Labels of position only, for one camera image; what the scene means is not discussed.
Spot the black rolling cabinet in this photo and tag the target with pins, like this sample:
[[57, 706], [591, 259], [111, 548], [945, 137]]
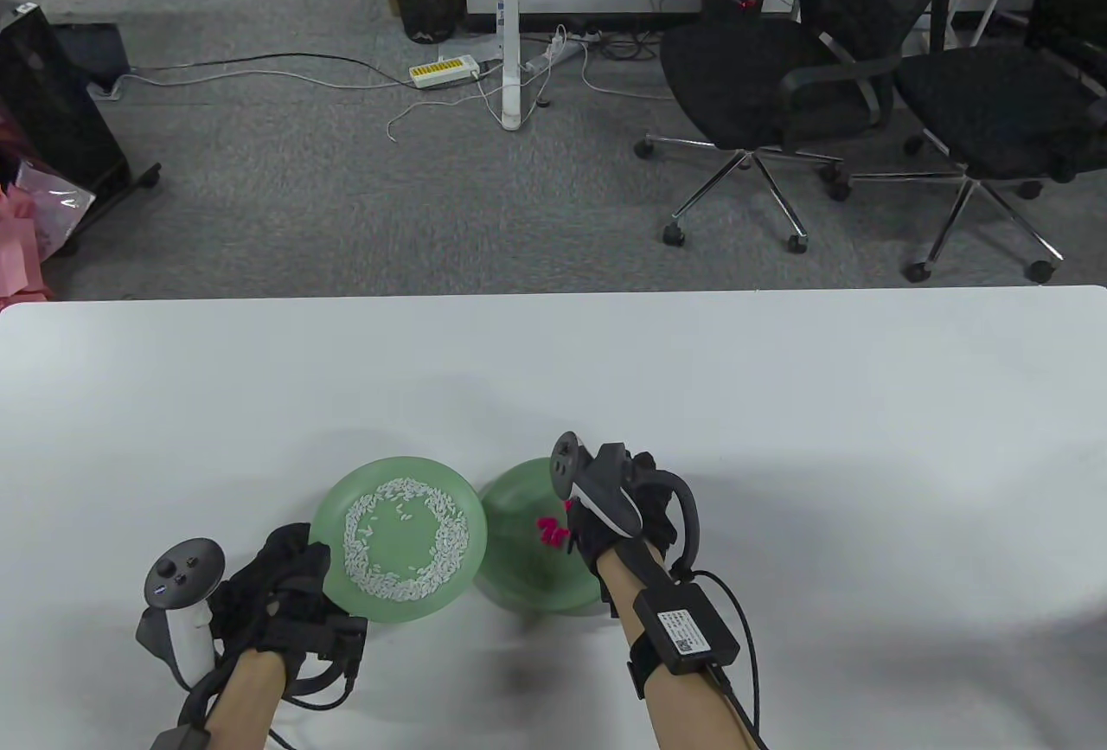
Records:
[[52, 110]]

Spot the person's left forearm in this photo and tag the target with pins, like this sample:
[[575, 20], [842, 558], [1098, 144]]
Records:
[[246, 698]]

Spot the pile of pink gummy candies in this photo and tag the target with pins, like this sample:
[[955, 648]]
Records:
[[551, 532]]

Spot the white desk leg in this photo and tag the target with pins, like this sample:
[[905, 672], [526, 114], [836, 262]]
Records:
[[512, 49]]

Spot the black left wrist sensor box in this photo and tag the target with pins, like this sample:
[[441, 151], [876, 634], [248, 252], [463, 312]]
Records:
[[177, 740]]

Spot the white power strip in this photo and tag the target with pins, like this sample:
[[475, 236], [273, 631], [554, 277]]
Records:
[[553, 54]]

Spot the person's right forearm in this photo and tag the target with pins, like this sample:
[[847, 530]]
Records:
[[692, 715]]

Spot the pink plastic bag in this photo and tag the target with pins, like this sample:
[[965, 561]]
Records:
[[52, 205]]

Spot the black wrist sensor box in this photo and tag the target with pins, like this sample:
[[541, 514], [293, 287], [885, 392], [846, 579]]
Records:
[[177, 740], [687, 624]]

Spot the black right wrist sensor box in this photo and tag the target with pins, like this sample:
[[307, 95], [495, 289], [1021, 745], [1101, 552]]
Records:
[[687, 624]]

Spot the yellow power strip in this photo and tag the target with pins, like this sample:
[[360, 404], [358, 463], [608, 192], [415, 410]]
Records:
[[443, 72]]

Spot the black padded office chair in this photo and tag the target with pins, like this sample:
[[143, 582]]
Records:
[[995, 110]]

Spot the pink paper bag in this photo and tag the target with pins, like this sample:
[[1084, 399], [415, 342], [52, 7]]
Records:
[[17, 257]]

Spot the black mesh office chair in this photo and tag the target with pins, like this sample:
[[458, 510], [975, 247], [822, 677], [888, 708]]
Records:
[[744, 75]]

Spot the green plate with rice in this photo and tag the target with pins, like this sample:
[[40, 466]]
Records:
[[406, 538]]

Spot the person's left hand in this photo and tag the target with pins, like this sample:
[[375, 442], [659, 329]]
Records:
[[277, 594]]

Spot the person's right hand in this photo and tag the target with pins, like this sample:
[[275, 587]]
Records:
[[657, 516]]

